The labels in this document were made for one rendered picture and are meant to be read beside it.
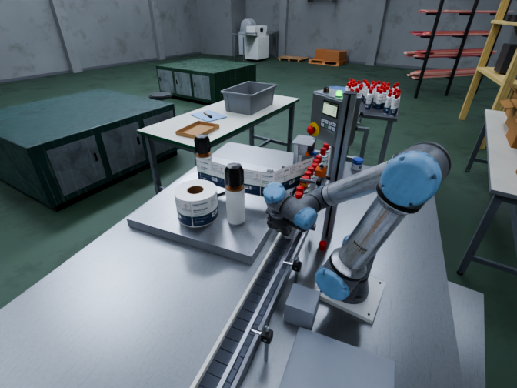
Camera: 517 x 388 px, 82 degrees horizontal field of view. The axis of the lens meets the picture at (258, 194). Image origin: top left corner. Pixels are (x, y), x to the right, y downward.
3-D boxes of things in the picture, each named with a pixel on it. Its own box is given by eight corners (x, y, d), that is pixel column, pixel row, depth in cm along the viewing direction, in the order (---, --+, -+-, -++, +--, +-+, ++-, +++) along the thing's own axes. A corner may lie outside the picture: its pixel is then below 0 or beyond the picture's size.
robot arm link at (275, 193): (276, 205, 97) (257, 192, 101) (280, 219, 106) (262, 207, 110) (291, 188, 99) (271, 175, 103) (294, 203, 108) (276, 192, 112)
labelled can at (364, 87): (347, 95, 361) (349, 78, 350) (397, 101, 342) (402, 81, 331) (340, 105, 325) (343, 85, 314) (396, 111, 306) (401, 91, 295)
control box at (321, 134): (325, 132, 135) (330, 88, 125) (353, 144, 123) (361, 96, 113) (307, 135, 130) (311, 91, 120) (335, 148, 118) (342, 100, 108)
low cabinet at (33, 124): (55, 215, 296) (27, 148, 258) (-16, 175, 368) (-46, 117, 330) (182, 154, 423) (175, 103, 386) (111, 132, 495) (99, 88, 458)
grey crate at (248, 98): (248, 99, 373) (248, 81, 361) (277, 103, 357) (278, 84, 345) (220, 111, 328) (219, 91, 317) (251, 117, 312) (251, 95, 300)
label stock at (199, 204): (184, 202, 158) (181, 178, 150) (221, 204, 157) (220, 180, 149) (172, 225, 141) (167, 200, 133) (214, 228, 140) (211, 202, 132)
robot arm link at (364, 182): (448, 126, 79) (311, 183, 115) (438, 135, 72) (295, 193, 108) (467, 165, 79) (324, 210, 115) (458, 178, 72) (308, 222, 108)
